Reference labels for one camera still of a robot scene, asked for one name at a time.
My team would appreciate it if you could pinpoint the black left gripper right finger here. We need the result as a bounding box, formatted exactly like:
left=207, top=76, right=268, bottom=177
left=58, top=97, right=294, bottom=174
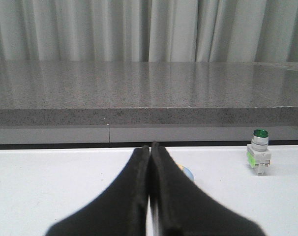
left=150, top=142, right=264, bottom=236

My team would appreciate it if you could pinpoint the green pushbutton switch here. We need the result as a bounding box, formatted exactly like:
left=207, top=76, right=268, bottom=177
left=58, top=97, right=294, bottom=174
left=246, top=129, right=271, bottom=176

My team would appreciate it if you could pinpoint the grey curtain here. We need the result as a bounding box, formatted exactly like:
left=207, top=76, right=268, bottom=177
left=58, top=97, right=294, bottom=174
left=0, top=0, right=298, bottom=62

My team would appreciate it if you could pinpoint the grey stone counter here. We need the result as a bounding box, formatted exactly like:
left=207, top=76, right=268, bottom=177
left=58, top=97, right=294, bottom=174
left=0, top=60, right=298, bottom=148

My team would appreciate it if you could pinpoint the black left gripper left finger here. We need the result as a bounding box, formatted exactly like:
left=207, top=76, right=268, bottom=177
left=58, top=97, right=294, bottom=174
left=46, top=146, right=149, bottom=236

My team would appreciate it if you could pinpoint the blue and cream call bell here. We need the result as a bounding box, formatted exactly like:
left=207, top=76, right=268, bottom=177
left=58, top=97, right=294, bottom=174
left=178, top=164, right=195, bottom=182

